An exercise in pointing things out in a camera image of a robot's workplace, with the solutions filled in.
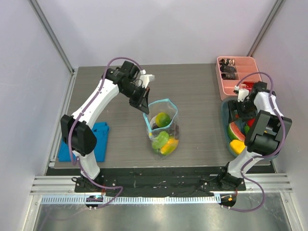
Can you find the blue folded cloth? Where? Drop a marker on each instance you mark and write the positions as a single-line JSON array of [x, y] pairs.
[[101, 131]]

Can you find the green starfruit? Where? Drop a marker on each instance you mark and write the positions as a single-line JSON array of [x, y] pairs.
[[159, 141]]

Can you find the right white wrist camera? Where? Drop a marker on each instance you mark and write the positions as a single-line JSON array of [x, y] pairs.
[[241, 93]]

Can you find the black parts in tray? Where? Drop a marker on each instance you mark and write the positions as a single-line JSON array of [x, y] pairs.
[[227, 68]]

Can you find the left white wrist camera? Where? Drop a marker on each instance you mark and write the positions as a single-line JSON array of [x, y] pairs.
[[145, 79]]

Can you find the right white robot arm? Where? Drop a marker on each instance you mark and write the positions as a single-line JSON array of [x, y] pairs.
[[264, 138]]

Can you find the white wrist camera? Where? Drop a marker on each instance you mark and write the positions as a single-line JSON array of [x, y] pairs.
[[241, 93], [145, 79]]

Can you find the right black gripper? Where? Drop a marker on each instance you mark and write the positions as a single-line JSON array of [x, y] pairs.
[[235, 109]]

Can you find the red clips in tray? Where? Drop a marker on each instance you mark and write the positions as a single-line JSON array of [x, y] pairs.
[[247, 85]]

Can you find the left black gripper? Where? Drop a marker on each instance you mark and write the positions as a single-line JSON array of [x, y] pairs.
[[135, 103]]

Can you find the pink compartment tray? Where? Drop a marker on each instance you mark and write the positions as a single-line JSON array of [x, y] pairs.
[[244, 65]]

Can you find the blue fruit bin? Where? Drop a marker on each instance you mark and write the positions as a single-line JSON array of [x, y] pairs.
[[242, 125]]

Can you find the purple grape bunch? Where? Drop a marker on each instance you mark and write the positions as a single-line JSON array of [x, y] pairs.
[[174, 132]]

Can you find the clear zip top bag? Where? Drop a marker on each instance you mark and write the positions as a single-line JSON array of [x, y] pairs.
[[166, 106]]

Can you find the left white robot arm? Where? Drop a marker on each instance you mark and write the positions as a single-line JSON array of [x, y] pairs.
[[130, 80]]

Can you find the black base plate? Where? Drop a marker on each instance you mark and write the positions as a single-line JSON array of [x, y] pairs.
[[160, 181]]

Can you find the orange green mango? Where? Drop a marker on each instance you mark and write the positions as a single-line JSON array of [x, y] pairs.
[[169, 147]]

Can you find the watermelon slice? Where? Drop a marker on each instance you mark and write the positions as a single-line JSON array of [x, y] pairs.
[[234, 132]]

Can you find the white slotted cable duct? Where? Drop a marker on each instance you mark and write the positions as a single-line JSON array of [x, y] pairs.
[[92, 199]]

